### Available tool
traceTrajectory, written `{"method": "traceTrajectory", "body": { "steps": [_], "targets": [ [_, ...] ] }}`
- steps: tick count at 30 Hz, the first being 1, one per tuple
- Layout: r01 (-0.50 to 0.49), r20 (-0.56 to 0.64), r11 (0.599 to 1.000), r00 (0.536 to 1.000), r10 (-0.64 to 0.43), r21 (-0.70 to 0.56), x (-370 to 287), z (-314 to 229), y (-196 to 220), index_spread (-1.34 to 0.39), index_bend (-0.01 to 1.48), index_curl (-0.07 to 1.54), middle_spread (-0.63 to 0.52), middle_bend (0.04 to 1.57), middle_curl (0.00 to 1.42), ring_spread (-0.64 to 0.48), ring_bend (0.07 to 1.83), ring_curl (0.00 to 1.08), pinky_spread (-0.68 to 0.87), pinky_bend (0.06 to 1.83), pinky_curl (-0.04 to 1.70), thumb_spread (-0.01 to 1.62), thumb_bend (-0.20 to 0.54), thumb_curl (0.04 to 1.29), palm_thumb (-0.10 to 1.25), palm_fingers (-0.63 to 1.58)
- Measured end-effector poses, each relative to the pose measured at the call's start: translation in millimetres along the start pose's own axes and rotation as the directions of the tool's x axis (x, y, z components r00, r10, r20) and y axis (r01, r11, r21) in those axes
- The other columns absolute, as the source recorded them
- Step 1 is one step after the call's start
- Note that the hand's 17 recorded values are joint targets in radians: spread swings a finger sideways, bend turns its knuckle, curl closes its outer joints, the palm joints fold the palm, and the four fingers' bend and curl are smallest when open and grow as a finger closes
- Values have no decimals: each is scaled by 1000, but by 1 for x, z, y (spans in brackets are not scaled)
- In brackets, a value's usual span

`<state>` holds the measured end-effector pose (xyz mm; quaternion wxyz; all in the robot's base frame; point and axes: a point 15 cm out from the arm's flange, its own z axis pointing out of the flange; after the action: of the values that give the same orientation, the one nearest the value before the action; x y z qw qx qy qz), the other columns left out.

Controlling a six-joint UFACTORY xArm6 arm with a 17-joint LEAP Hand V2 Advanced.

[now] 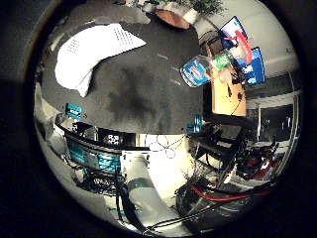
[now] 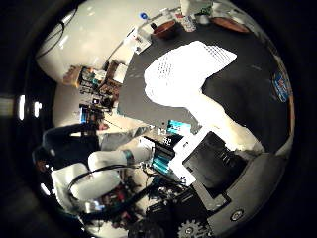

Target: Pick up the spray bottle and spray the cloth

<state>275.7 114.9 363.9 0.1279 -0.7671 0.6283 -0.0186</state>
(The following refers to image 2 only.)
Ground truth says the blue sticker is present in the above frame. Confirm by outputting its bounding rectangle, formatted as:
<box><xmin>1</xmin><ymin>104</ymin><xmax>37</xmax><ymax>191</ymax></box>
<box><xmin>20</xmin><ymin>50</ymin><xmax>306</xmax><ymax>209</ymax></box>
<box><xmin>271</xmin><ymin>70</ymin><xmax>293</xmax><ymax>103</ymax></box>

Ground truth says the metal equipment rack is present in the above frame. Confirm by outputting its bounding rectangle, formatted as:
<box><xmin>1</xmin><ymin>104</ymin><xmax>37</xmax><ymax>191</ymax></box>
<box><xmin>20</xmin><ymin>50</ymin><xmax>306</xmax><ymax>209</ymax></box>
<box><xmin>78</xmin><ymin>100</ymin><xmax>112</xmax><ymax>125</ymax></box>

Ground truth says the brown wooden bowl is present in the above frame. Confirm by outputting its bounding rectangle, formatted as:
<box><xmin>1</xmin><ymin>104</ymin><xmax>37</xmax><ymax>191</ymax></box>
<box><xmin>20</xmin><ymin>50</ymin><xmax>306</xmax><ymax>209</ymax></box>
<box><xmin>152</xmin><ymin>19</ymin><xmax>177</xmax><ymax>40</ymax></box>

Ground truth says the cluttered storage shelf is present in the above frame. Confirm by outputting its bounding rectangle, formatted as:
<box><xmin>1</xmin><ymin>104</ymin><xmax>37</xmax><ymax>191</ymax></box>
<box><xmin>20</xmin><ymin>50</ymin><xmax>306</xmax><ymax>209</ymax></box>
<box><xmin>62</xmin><ymin>59</ymin><xmax>128</xmax><ymax>102</ymax></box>

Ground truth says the white paper sheet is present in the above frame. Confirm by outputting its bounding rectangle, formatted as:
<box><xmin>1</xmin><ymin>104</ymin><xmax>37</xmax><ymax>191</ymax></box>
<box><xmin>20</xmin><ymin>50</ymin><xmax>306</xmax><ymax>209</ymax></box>
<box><xmin>123</xmin><ymin>27</ymin><xmax>154</xmax><ymax>56</ymax></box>

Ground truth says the seated person in dark jacket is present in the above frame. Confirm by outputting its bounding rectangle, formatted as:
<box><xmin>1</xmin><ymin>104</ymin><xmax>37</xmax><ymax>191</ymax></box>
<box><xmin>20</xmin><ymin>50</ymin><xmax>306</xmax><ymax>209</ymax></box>
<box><xmin>41</xmin><ymin>121</ymin><xmax>152</xmax><ymax>162</ymax></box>

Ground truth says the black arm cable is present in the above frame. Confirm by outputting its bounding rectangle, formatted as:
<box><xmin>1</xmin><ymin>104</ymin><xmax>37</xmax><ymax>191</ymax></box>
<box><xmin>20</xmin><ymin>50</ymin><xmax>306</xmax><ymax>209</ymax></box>
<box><xmin>66</xmin><ymin>163</ymin><xmax>158</xmax><ymax>207</ymax></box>

